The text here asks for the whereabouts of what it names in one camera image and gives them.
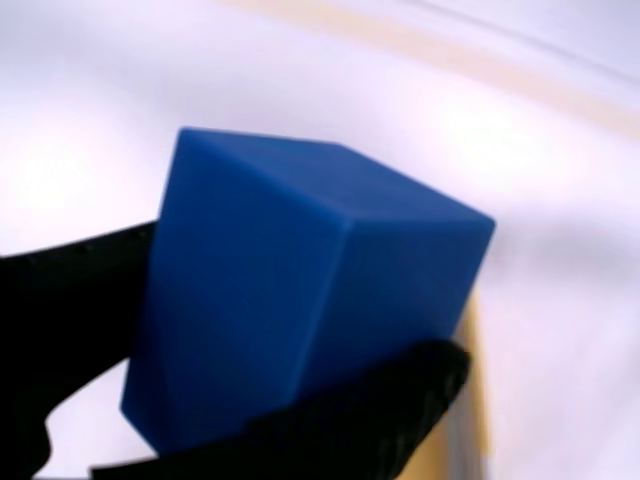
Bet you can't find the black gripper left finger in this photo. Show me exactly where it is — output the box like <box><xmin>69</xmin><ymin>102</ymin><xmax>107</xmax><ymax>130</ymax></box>
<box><xmin>0</xmin><ymin>222</ymin><xmax>157</xmax><ymax>480</ymax></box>

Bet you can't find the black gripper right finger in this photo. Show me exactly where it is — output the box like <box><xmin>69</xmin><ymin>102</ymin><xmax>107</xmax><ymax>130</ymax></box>
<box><xmin>89</xmin><ymin>339</ymin><xmax>473</xmax><ymax>480</ymax></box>

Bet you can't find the blue rectangular block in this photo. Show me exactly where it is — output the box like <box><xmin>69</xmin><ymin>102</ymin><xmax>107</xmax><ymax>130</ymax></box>
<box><xmin>118</xmin><ymin>126</ymin><xmax>498</xmax><ymax>459</ymax></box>

